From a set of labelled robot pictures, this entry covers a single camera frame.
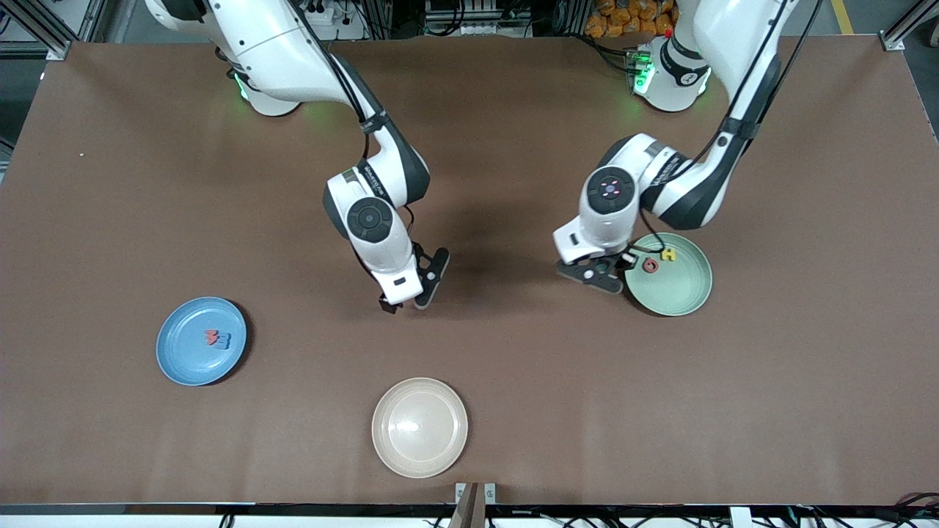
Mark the blue lowercase letter m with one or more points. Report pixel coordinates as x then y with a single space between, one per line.
224 342

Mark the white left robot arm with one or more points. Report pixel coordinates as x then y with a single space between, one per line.
741 44

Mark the black connector box green light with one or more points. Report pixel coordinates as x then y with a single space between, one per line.
638 73

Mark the green plate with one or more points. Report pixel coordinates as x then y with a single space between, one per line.
678 290

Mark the red lowercase letter w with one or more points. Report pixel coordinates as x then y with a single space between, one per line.
210 337

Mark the white power strip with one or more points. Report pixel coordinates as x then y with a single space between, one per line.
326 11

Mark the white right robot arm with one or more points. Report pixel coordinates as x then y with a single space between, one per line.
286 59

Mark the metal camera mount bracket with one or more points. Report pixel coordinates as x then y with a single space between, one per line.
473 506

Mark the red capital letter Q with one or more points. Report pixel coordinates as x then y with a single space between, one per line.
645 262

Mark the aluminium frame profile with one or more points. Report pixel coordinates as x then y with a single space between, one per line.
59 51
893 42

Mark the blue plate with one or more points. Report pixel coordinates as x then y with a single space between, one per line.
183 359

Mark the bag of orange fruit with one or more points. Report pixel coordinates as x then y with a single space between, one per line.
616 18

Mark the beige plate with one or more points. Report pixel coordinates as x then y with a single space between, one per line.
419 427

